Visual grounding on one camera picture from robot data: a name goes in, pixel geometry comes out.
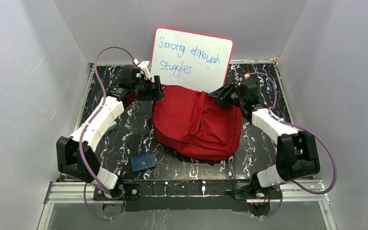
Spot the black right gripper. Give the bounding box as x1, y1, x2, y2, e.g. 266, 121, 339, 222
208, 80, 245, 111

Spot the red student backpack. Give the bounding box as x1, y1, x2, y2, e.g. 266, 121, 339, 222
151, 86, 242, 161

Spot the dark blue wallet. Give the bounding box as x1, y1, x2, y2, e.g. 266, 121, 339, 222
131, 151, 157, 172

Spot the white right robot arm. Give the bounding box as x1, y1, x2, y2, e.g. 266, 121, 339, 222
208, 77, 321, 198

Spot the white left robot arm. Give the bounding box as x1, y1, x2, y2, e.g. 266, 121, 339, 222
56, 61, 164, 199

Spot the pink framed whiteboard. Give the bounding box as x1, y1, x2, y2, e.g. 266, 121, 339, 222
150, 27, 234, 92

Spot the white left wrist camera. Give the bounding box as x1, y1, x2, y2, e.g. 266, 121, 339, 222
132, 58, 151, 78

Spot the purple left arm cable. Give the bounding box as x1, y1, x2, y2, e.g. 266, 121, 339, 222
78, 46, 137, 221

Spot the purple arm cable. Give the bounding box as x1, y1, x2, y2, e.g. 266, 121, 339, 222
78, 46, 137, 221
249, 72, 338, 219

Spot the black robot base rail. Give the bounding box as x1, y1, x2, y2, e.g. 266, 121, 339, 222
93, 180, 273, 215

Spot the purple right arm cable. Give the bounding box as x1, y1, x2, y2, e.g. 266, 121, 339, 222
249, 72, 338, 219

